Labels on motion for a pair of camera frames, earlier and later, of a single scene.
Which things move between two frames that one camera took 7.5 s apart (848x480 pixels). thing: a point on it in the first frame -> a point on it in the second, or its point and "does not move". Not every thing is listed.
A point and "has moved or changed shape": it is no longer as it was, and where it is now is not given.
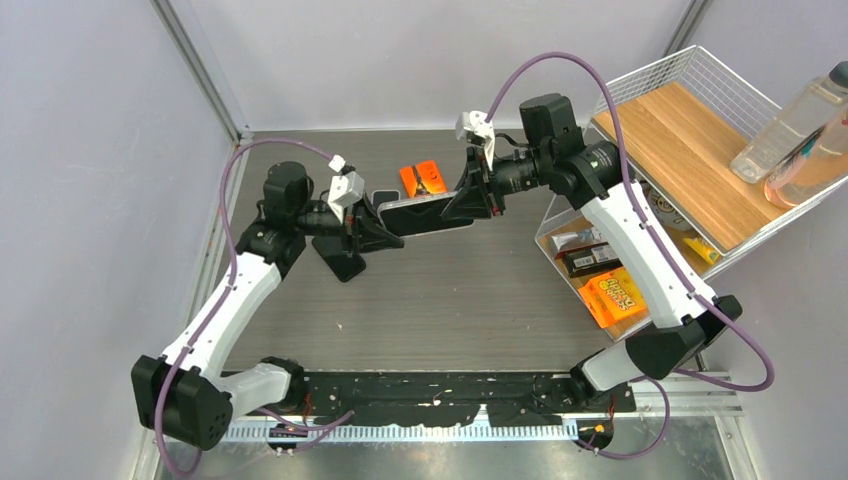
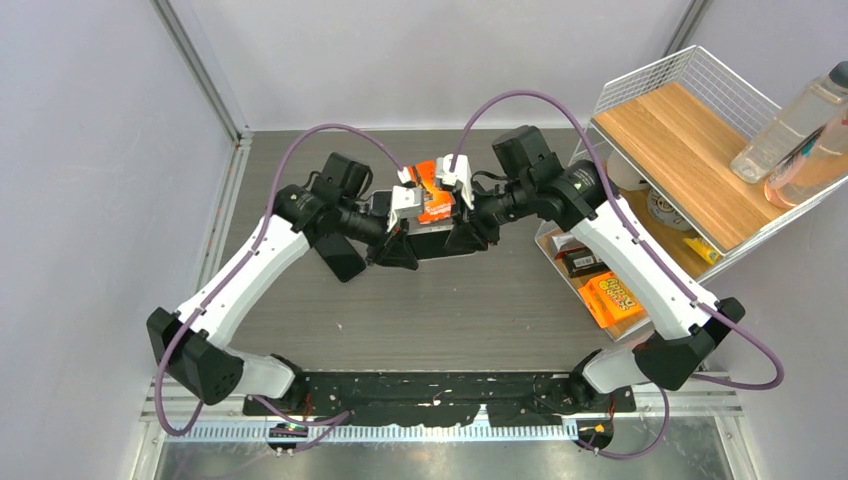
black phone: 420,216 has moved or changed shape
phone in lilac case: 382,196 does not move
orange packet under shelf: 612,298 does not move
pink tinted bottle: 814,167 does not move
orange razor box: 428,175 does not move
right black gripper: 472,200 -> 477,236
